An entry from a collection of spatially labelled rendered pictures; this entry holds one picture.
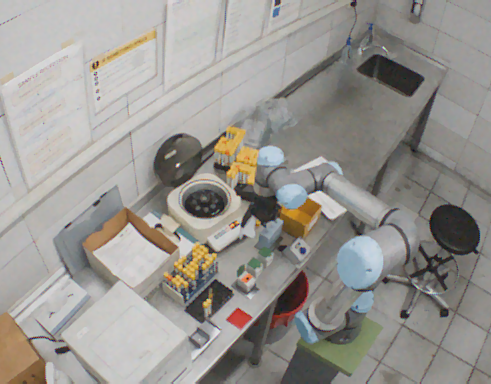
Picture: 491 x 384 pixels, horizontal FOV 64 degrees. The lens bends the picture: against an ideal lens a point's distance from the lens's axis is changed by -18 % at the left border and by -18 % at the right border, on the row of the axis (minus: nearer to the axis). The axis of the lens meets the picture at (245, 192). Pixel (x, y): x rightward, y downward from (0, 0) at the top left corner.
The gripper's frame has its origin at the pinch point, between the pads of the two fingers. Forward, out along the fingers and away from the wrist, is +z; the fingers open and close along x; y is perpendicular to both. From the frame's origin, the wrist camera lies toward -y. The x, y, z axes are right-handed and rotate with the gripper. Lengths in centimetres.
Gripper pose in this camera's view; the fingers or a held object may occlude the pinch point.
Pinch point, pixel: (253, 227)
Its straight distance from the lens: 163.7
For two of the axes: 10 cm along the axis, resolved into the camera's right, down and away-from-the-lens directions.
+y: 7.1, 5.4, -4.4
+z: -0.9, 7.0, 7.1
